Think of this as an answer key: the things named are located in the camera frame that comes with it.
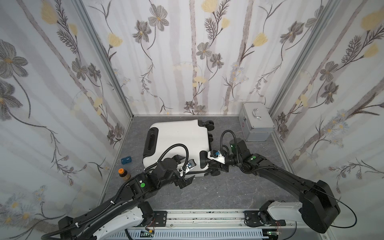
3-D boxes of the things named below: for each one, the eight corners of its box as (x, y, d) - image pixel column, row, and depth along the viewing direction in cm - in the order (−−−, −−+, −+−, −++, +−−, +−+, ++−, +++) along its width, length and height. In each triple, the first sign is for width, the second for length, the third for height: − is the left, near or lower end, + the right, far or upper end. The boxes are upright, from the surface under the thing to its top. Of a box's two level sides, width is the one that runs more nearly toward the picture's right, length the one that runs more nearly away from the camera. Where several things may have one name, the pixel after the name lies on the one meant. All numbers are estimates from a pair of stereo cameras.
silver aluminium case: (243, 141, 107) (250, 127, 95) (237, 116, 124) (242, 101, 112) (267, 141, 107) (276, 127, 95) (257, 116, 124) (264, 101, 112)
